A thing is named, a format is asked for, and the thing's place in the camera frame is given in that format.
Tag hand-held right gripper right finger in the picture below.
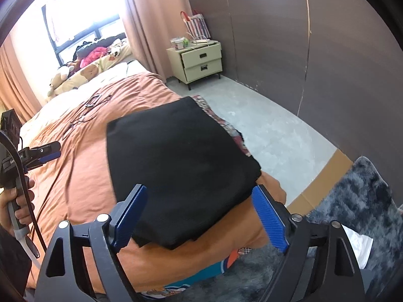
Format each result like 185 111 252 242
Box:
251 184 366 302

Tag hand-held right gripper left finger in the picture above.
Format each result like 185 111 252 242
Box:
33 183 148 302

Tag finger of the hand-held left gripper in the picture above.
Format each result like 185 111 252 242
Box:
27 152 62 170
23 141 62 161

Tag black pants with white print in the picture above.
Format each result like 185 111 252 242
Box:
105 96 262 250

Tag bear print pants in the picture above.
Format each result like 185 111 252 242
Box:
192 94 252 158

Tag person's left forearm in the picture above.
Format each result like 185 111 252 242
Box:
0 223 33 296

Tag person's left hand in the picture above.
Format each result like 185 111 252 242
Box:
0 176 36 236

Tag orange blanket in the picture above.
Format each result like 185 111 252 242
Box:
19 72 287 293

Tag flat brown cardboard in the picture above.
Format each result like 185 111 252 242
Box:
286 149 355 216

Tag beige plush bear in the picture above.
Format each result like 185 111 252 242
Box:
49 66 71 89

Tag pink curtain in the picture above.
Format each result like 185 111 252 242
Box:
0 34 43 123
121 0 192 84

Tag white plastic sheet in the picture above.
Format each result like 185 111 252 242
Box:
342 225 375 268

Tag white duvet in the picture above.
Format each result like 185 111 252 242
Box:
41 60 158 114

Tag bear print window cushion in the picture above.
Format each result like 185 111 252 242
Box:
47 42 133 98

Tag grey shaggy rug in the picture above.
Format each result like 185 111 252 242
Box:
170 157 403 302

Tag pink cloth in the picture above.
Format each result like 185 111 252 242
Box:
80 47 108 66

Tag white and brown plush toy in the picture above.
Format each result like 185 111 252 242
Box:
107 38 129 55

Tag black framed window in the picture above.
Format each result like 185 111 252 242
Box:
41 2 126 68

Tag small box of items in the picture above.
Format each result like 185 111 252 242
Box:
171 37 190 50

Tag cream nightstand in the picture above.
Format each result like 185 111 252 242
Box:
166 40 223 91

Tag thin black cable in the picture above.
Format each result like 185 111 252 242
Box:
63 94 112 133

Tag striped bag with red handles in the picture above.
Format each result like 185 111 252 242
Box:
180 10 211 43

